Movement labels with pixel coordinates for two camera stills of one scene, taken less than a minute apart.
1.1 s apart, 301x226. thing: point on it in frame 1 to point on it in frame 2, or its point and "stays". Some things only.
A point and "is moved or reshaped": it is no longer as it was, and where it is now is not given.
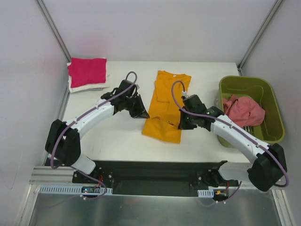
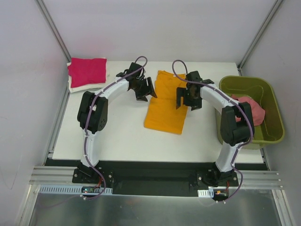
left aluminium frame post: [52, 26] stays
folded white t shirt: [90, 86] stays
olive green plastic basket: [262, 90] stays
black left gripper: [135, 106] to [143, 89]
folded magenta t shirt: [84, 71] stays
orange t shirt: [162, 122] is moved or reshaped
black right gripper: [186, 121] to [188, 98]
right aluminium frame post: [242, 60] stays
